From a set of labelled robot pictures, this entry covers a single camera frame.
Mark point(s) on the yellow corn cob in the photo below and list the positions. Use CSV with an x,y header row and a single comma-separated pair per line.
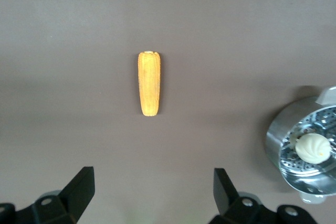
x,y
149,85

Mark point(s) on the brown table cover sheet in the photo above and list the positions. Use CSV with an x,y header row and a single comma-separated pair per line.
x,y
78,51

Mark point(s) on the white steamed bun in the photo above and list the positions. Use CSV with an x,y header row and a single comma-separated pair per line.
x,y
312,148

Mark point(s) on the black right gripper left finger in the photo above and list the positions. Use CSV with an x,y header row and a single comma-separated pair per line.
x,y
65,203

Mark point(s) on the steel steamer basket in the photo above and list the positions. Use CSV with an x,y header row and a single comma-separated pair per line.
x,y
278,134

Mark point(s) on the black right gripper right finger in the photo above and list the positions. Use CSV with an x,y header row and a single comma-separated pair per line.
x,y
236,211

